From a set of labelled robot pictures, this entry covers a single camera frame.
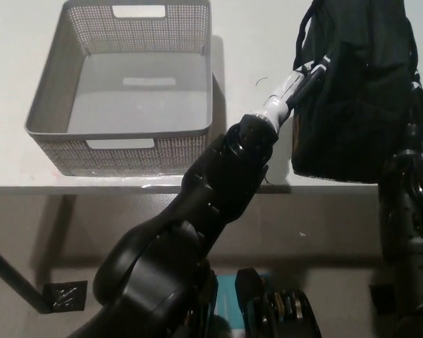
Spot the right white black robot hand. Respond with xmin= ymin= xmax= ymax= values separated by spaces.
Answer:
xmin=410 ymin=69 xmax=423 ymax=128

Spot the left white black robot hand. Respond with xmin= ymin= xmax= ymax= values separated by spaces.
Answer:
xmin=270 ymin=54 xmax=331 ymax=108

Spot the black fabric lunch bag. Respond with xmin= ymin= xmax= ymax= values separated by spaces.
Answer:
xmin=290 ymin=0 xmax=423 ymax=185

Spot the grey perforated plastic basket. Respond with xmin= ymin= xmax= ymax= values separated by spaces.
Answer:
xmin=24 ymin=0 xmax=214 ymax=177

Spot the clear tape strip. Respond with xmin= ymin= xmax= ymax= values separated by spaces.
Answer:
xmin=61 ymin=170 xmax=188 ymax=189

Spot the black teal robot body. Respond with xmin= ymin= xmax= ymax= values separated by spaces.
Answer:
xmin=183 ymin=267 xmax=322 ymax=338

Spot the black metal table leg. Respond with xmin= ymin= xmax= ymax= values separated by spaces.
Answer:
xmin=0 ymin=239 xmax=54 ymax=314

